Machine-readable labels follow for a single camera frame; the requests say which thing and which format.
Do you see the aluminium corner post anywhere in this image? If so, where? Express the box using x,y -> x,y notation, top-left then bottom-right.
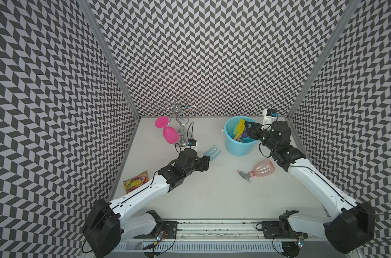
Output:
77,0 -> 141,121
286,0 -> 362,120

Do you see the chrome wire stand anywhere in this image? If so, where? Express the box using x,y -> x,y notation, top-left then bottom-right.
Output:
160,97 -> 198,148

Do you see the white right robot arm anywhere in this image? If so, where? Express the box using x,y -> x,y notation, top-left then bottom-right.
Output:
245,121 -> 376,254

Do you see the aluminium corner post right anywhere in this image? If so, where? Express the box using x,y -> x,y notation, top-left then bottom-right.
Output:
286,0 -> 362,120

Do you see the light blue toy rake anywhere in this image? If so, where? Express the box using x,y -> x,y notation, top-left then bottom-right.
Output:
204,145 -> 221,161

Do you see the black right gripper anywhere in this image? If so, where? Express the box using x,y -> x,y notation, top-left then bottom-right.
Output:
244,120 -> 277,152

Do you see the purple toy rake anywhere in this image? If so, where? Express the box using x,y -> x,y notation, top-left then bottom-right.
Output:
238,130 -> 250,143

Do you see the aluminium corner post left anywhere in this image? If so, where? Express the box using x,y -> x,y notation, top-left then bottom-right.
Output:
77,0 -> 141,121

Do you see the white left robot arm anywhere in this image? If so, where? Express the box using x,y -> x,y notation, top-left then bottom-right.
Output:
82,148 -> 211,258

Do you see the pink plastic wine glass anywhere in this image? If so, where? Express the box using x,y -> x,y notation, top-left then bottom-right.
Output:
155,116 -> 179,144

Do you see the turquoise plastic bucket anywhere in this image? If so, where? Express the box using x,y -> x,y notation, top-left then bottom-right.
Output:
223,116 -> 259,157

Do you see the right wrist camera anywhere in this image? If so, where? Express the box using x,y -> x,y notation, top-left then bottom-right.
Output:
262,109 -> 279,130

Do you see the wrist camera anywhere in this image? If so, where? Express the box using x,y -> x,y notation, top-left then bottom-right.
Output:
262,109 -> 279,130
187,139 -> 197,150

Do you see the yellow toy shovel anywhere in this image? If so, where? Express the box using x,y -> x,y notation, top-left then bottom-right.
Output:
233,119 -> 246,141

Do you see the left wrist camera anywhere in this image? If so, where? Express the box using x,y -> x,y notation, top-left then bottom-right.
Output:
187,139 -> 197,150

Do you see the colourful snack packet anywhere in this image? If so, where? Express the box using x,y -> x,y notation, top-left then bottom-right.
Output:
123,171 -> 149,194

